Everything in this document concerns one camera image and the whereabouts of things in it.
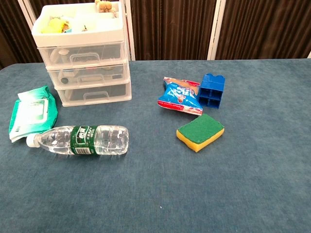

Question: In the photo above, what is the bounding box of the clear drawer with small items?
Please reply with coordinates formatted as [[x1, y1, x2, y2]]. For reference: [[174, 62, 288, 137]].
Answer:
[[47, 63, 130, 88]]

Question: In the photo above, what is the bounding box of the clear empty drawer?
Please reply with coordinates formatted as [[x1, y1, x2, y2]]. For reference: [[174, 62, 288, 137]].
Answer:
[[56, 82, 132, 105]]

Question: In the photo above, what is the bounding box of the clear drawer with white knob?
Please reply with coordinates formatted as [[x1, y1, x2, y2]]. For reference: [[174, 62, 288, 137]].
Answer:
[[38, 42, 127, 68]]

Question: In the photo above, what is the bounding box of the white plastic drawer unit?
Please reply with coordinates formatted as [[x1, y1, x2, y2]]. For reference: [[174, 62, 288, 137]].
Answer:
[[31, 1, 133, 108]]

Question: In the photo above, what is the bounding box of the blue red snack bag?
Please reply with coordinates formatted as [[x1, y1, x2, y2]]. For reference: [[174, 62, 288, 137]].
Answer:
[[157, 77, 204, 116]]

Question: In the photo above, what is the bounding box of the yellow green scrubbing sponge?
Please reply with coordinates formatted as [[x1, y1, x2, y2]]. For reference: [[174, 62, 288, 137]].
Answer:
[[176, 113, 225, 153]]

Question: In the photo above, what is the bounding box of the blue plastic building block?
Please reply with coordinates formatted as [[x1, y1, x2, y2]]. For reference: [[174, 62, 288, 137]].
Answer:
[[198, 73, 225, 110]]

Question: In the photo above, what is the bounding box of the clear water bottle green label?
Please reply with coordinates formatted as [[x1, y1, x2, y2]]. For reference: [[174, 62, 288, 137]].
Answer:
[[26, 125, 129, 156]]

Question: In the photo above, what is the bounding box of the green wet wipes pack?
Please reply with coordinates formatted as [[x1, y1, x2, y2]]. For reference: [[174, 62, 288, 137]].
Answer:
[[8, 85, 58, 143]]

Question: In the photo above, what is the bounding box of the beige plush toy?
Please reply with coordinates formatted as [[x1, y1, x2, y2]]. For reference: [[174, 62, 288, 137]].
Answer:
[[94, 0, 118, 14]]

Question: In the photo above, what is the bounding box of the yellow plastic toy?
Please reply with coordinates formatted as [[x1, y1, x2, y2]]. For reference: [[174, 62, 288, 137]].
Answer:
[[41, 18, 66, 34]]

